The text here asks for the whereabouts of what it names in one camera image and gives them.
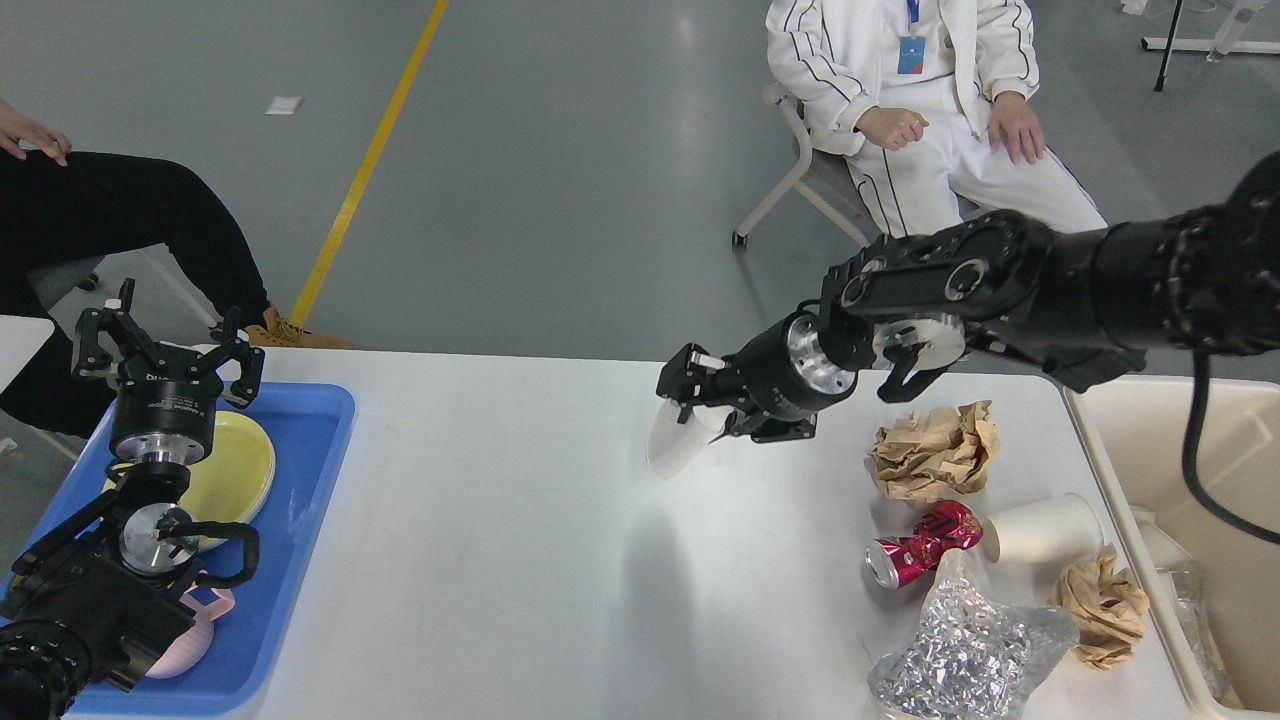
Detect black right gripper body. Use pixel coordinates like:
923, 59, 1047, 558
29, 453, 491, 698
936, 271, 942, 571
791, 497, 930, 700
736, 310, 858, 420

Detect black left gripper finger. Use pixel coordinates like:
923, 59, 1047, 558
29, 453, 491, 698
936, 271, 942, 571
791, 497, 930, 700
72, 278, 161, 379
195, 322, 265, 409

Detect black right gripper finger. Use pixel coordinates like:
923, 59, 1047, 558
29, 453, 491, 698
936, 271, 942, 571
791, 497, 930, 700
716, 410, 817, 445
655, 343, 746, 413

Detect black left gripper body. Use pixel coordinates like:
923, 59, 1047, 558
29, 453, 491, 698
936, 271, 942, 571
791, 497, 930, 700
109, 365, 223, 466

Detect white paper cup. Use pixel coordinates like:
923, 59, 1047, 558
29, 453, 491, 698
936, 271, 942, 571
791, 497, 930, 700
645, 400, 735, 479

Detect yellow round plastic plate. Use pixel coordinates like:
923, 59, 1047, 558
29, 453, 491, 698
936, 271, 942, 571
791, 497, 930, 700
108, 411, 275, 574

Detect crushed red soda can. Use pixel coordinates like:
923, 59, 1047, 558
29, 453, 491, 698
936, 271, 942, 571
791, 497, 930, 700
865, 500, 984, 589

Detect pink ribbed mug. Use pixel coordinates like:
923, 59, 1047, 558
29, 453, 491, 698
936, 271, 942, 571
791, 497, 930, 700
145, 585, 236, 679

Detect silver foil bag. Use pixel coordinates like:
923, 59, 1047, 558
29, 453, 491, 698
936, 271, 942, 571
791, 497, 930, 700
868, 550, 1079, 719

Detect silver foil pouch with paper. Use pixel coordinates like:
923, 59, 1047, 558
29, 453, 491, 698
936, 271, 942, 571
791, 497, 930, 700
1129, 503, 1239, 707

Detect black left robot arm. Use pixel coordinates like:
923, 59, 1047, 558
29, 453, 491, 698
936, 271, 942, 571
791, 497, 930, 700
1, 279, 265, 719

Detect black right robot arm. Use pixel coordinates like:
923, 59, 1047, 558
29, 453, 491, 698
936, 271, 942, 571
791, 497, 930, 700
655, 154, 1279, 543

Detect white wheeled chair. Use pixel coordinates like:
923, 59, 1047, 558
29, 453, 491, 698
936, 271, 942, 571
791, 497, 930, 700
730, 82, 876, 249

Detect person in white tracksuit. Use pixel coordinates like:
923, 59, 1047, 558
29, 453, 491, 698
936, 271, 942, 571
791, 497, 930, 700
765, 1, 1105, 238

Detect white paper cup lying sideways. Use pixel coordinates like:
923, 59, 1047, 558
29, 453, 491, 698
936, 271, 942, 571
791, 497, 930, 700
979, 493, 1105, 562

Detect beige plastic bin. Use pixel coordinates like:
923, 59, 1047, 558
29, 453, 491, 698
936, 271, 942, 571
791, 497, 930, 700
1066, 375, 1279, 719

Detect small crumpled brown paper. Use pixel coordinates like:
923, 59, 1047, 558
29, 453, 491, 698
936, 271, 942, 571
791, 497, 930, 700
1051, 544, 1151, 671

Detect white stand base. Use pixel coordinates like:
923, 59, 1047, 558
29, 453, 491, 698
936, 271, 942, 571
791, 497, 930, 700
1140, 1, 1279, 94

